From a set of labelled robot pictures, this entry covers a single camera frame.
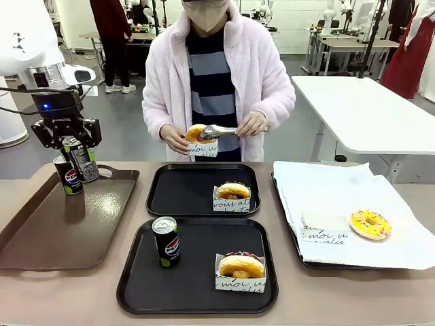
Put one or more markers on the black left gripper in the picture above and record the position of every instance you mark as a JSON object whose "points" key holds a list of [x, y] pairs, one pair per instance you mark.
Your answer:
{"points": [[57, 108]]}

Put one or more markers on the black Pepsi can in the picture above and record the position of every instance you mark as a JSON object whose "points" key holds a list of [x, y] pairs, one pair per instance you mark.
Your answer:
{"points": [[71, 181], [166, 244], [85, 166]]}

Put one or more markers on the glazed donut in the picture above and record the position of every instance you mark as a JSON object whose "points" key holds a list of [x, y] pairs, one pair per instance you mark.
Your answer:
{"points": [[193, 134]]}

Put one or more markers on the white script paper box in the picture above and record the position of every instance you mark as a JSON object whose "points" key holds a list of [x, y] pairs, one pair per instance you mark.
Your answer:
{"points": [[231, 205], [204, 149], [238, 284], [323, 225]]}

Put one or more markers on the silver metal tongs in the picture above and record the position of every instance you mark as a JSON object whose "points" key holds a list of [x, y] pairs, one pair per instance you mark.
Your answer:
{"points": [[217, 131]]}

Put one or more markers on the chocolate topped donut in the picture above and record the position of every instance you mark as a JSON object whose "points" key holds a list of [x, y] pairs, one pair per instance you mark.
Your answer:
{"points": [[231, 192]]}

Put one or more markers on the chocolate sprinkled donut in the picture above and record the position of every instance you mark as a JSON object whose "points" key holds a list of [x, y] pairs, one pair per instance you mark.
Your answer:
{"points": [[238, 266]]}

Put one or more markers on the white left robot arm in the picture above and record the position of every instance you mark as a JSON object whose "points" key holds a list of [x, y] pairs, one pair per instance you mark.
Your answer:
{"points": [[27, 34]]}

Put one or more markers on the person's right forearm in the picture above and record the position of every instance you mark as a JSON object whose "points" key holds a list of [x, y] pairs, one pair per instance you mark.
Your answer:
{"points": [[154, 115]]}

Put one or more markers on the person's left forearm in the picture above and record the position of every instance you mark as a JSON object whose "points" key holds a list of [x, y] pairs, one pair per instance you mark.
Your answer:
{"points": [[277, 108]]}

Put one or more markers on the person's right hand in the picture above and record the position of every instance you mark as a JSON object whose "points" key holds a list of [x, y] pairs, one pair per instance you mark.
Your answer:
{"points": [[173, 137]]}

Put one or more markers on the person's left hand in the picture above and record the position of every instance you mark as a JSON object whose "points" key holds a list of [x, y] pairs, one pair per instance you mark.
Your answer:
{"points": [[253, 124]]}

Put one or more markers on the grey workbench table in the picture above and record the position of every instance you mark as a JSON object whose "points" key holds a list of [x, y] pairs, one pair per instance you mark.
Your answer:
{"points": [[91, 35]]}

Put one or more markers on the brown plastic tray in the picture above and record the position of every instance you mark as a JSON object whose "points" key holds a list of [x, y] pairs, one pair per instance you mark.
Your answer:
{"points": [[51, 237]]}

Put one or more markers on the person in pink fleece jacket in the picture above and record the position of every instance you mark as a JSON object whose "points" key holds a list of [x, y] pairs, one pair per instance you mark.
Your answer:
{"points": [[170, 85]]}

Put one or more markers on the person in dark red top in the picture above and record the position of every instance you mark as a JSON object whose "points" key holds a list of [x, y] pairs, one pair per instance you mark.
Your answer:
{"points": [[108, 20]]}

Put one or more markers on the black square tray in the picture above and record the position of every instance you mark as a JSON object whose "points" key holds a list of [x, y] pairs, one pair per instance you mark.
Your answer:
{"points": [[190, 288], [183, 190]]}

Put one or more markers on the person in black clothes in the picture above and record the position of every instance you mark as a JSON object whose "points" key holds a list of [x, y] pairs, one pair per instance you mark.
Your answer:
{"points": [[137, 15]]}

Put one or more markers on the beige face mask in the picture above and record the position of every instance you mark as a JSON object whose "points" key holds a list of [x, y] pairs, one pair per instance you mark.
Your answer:
{"points": [[204, 17]]}

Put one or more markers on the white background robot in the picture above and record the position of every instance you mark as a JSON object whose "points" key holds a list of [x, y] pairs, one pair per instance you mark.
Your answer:
{"points": [[263, 10], [329, 13]]}

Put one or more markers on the flat white script paper box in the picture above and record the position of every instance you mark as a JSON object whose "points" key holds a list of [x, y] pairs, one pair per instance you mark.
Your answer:
{"points": [[323, 225]]}

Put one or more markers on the right tray with white paper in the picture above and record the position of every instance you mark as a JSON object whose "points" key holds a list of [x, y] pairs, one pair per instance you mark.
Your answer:
{"points": [[340, 190]]}

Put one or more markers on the black tray under paper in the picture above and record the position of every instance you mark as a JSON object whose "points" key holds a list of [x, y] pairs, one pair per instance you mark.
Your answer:
{"points": [[323, 265]]}

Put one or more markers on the large white table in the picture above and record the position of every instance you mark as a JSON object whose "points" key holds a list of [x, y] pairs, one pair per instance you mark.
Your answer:
{"points": [[357, 112]]}

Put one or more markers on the grey lab tables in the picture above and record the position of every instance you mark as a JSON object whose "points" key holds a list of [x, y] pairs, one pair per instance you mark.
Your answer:
{"points": [[357, 44]]}

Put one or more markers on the yellow sprinkled donut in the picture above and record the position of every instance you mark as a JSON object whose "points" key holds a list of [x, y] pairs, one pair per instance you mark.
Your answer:
{"points": [[360, 227]]}

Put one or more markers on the black stand pole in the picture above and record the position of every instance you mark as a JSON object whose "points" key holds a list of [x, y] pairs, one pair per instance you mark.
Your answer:
{"points": [[372, 44]]}

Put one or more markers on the person in red apron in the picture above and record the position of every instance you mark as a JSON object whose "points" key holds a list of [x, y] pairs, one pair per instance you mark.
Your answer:
{"points": [[408, 68]]}

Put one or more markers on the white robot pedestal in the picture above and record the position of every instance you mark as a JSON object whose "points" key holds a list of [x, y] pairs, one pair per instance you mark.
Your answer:
{"points": [[10, 119]]}

